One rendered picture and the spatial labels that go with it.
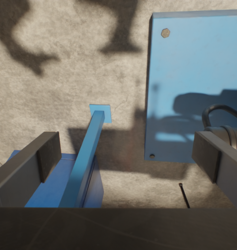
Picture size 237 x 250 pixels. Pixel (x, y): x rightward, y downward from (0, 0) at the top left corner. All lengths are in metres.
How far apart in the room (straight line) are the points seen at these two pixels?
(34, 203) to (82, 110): 0.67
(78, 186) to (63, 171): 0.66
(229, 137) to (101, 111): 0.75
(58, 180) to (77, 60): 0.83
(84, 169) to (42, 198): 0.59
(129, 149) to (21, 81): 0.83
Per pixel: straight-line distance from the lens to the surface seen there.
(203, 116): 0.67
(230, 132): 0.57
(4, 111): 1.46
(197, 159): 0.17
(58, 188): 1.35
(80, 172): 0.81
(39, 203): 1.34
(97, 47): 0.95
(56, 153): 0.16
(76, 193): 0.76
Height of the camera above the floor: 0.88
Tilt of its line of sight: 48 degrees down
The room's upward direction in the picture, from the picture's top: 169 degrees counter-clockwise
